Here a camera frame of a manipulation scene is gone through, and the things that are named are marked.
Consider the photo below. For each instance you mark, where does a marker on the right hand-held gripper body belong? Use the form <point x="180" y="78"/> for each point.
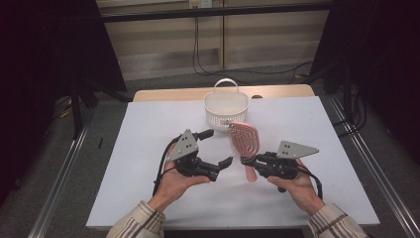
<point x="294" y="150"/>

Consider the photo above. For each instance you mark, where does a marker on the person's right hand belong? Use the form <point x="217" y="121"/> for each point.
<point x="300" y="191"/>

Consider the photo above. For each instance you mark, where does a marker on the person's left hand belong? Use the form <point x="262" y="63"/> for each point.
<point x="175" y="186"/>

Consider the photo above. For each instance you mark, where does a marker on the dark table grommet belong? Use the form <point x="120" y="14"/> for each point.
<point x="257" y="96"/>

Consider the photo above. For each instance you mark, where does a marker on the black tripod stand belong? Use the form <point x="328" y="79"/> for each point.
<point x="346" y="89"/>
<point x="76" y="109"/>

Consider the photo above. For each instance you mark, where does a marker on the metal floor rail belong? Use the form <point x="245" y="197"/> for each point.
<point x="56" y="185"/>
<point x="379" y="172"/>

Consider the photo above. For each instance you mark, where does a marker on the pink hairbrush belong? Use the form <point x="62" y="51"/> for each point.
<point x="244" y="137"/>

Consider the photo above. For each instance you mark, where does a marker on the white table sheet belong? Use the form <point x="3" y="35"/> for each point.
<point x="132" y="185"/>

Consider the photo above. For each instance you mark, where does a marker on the white wall outlet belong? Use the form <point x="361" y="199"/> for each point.
<point x="200" y="3"/>

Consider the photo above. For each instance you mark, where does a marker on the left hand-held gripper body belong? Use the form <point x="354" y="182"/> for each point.
<point x="185" y="148"/>

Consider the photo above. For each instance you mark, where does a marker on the black curtain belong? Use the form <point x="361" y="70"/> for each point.
<point x="383" y="66"/>
<point x="49" y="66"/>

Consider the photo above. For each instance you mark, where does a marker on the white perforated plastic basket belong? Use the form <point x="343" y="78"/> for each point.
<point x="224" y="105"/>

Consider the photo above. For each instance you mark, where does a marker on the black horizontal bar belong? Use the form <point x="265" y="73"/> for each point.
<point x="158" y="15"/>

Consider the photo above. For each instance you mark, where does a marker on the small black floor piece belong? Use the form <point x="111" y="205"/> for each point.
<point x="100" y="142"/>

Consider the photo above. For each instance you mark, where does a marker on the wooden table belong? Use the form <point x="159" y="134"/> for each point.
<point x="171" y="94"/>

